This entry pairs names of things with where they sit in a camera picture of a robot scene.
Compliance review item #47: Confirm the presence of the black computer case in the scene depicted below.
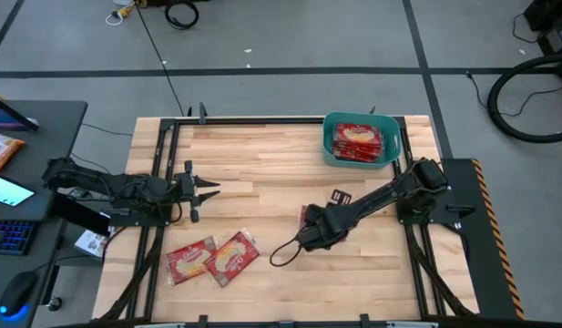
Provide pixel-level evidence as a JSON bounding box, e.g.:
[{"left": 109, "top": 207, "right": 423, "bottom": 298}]
[{"left": 50, "top": 193, "right": 112, "bottom": 237}]

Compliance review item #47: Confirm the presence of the long black floor cable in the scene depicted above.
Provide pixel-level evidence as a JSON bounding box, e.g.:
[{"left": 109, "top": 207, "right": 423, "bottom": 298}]
[{"left": 134, "top": 0, "right": 186, "bottom": 118}]

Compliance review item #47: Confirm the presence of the black office desk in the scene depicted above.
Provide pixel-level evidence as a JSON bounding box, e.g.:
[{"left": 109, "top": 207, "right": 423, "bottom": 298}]
[{"left": 0, "top": 99, "right": 88, "bottom": 328}]

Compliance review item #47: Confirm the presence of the thick black hose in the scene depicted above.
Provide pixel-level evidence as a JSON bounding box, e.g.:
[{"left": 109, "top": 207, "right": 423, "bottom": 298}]
[{"left": 486, "top": 53, "right": 562, "bottom": 145}]

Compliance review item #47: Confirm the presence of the tilted computer monitor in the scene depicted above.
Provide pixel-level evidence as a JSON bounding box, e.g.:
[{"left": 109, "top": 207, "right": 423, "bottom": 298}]
[{"left": 0, "top": 93, "right": 39, "bottom": 133}]

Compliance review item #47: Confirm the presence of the coiled black cable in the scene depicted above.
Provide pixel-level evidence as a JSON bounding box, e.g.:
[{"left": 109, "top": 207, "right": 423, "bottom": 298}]
[{"left": 164, "top": 0, "right": 200, "bottom": 31}]

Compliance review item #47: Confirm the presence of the thin black floor cable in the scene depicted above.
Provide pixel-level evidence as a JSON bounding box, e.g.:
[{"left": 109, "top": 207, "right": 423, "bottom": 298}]
[{"left": 465, "top": 70, "right": 562, "bottom": 118}]

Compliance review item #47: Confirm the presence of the white printed box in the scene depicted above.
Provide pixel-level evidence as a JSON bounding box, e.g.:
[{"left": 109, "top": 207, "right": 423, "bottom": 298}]
[{"left": 74, "top": 229, "right": 110, "bottom": 259}]

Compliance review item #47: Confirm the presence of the black yellow striped platform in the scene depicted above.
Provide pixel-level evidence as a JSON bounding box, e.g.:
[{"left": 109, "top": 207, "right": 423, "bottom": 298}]
[{"left": 439, "top": 158, "right": 526, "bottom": 321}]

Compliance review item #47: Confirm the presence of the teal plastic basket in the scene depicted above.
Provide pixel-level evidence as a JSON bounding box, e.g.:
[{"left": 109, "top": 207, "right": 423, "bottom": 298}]
[{"left": 322, "top": 111, "right": 403, "bottom": 170}]

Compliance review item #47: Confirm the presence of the white and yellow cable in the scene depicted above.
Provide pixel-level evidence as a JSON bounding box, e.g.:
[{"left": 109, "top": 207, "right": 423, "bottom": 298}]
[{"left": 105, "top": 0, "right": 137, "bottom": 26}]

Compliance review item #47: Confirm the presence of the black aluminium rig frame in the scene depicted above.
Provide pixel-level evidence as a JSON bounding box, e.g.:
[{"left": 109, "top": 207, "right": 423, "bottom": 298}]
[{"left": 96, "top": 103, "right": 482, "bottom": 328}]

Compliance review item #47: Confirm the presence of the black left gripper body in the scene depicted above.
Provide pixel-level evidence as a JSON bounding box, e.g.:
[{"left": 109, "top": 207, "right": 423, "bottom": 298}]
[{"left": 173, "top": 159, "right": 202, "bottom": 224}]

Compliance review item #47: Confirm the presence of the orange snack bag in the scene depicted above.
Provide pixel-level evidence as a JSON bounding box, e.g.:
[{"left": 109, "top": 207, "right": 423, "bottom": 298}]
[{"left": 0, "top": 131, "right": 26, "bottom": 175}]

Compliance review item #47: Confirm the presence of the backlit black keyboard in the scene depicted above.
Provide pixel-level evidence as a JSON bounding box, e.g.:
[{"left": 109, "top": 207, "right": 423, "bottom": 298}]
[{"left": 0, "top": 220, "right": 38, "bottom": 257}]

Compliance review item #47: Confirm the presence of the black slotted plastic piece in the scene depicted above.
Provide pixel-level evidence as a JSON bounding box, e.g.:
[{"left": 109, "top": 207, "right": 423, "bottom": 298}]
[{"left": 331, "top": 189, "right": 353, "bottom": 207}]

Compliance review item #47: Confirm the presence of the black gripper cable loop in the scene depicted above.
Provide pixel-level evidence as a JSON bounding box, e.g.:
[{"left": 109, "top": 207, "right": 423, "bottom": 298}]
[{"left": 269, "top": 236, "right": 305, "bottom": 268}]

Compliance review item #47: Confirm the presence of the black computer mouse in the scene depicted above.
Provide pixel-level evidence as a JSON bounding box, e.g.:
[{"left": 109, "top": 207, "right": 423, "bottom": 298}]
[{"left": 0, "top": 271, "right": 38, "bottom": 318}]

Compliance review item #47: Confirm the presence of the black equipment case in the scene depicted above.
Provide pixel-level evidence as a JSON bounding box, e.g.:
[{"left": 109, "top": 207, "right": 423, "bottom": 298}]
[{"left": 524, "top": 0, "right": 562, "bottom": 56}]

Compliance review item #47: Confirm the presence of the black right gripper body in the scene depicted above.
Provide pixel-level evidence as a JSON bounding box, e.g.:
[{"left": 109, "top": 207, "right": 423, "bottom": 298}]
[{"left": 297, "top": 203, "right": 337, "bottom": 252}]

